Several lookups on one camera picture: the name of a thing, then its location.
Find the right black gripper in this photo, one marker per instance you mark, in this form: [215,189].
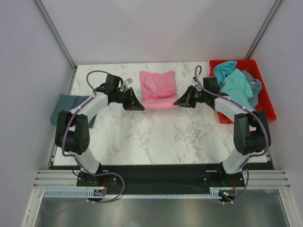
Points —
[186,100]

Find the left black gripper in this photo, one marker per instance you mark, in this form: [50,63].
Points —
[132,103]

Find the pink t shirt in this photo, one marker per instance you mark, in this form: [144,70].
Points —
[158,90]

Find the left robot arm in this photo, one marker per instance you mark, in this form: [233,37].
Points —
[72,129]

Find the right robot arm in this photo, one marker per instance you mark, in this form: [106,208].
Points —
[251,135]

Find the teal t shirt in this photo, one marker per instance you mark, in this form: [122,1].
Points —
[232,81]

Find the folded dark blue t shirt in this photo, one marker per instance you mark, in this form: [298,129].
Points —
[66,103]

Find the grey blue t shirt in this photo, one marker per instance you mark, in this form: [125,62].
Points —
[256,87]

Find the red plastic bin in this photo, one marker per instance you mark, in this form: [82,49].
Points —
[264,102]

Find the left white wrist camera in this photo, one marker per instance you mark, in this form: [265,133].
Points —
[128,82]

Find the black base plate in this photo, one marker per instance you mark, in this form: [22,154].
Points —
[167,189]

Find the aluminium frame rail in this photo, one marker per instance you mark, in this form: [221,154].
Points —
[254,179]

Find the white slotted cable duct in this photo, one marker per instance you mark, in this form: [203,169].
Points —
[101,193]

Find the right corner aluminium post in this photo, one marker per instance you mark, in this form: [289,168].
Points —
[265,25]

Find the corner aluminium post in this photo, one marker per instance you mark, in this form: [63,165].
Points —
[265,25]
[48,21]

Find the left corner aluminium post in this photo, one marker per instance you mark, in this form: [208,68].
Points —
[48,21]

